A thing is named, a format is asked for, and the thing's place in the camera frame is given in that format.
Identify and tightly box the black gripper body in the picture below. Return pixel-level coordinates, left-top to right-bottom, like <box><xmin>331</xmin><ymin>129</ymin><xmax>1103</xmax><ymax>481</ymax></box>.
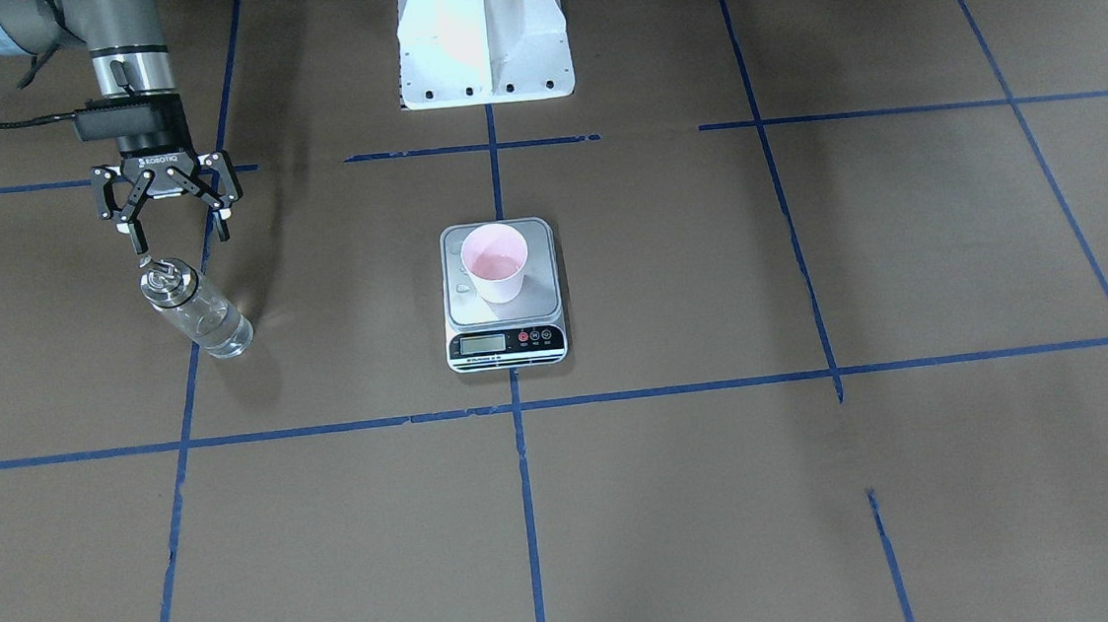
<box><xmin>85</xmin><ymin>93</ymin><xmax>243</xmax><ymax>228</ymax></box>

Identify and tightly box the glass sauce bottle metal spout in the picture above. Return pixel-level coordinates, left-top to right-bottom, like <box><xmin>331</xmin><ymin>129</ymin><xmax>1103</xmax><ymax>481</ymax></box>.
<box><xmin>139</xmin><ymin>256</ymin><xmax>254</xmax><ymax>359</ymax></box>

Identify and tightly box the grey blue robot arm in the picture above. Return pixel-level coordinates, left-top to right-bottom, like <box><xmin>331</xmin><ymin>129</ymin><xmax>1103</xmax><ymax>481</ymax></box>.
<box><xmin>0</xmin><ymin>0</ymin><xmax>242</xmax><ymax>254</ymax></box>

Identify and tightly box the digital kitchen scale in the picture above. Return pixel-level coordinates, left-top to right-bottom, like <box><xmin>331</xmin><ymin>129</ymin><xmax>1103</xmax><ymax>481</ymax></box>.
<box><xmin>439</xmin><ymin>217</ymin><xmax>570</xmax><ymax>373</ymax></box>

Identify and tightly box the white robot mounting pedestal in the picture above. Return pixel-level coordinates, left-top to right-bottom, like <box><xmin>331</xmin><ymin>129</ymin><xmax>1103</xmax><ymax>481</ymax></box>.
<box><xmin>396</xmin><ymin>0</ymin><xmax>577</xmax><ymax>111</ymax></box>

